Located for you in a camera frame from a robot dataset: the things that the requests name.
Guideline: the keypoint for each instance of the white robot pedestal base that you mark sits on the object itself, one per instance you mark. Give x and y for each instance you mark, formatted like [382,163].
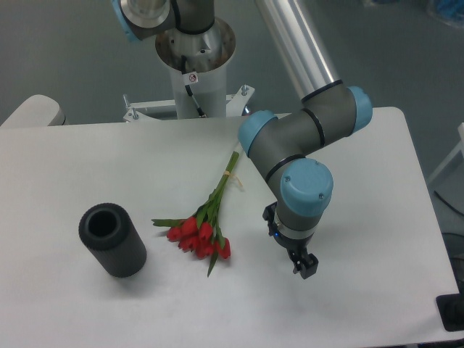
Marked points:
[197,65]

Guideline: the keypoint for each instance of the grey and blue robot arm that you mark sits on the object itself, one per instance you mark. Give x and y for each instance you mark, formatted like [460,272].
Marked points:
[279,147]

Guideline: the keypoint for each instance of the white furniture frame right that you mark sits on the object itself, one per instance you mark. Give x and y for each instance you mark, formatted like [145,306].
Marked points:
[450,162]

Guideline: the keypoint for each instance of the black device at table edge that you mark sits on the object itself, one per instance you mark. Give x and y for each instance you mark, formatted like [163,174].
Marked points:
[450,308]

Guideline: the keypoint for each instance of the black ribbed cylindrical vase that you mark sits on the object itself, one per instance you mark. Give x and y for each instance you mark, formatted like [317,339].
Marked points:
[108,232]

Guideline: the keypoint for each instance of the red tulip bouquet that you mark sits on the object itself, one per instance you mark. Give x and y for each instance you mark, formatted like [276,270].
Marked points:
[201,233]

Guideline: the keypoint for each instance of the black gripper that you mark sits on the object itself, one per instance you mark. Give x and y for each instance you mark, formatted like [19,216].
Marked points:
[304,263]

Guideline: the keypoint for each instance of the white chair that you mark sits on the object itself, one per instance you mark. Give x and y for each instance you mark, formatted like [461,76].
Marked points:
[36,111]

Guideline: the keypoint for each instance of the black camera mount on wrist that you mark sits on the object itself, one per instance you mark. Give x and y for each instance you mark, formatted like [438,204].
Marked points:
[269,217]

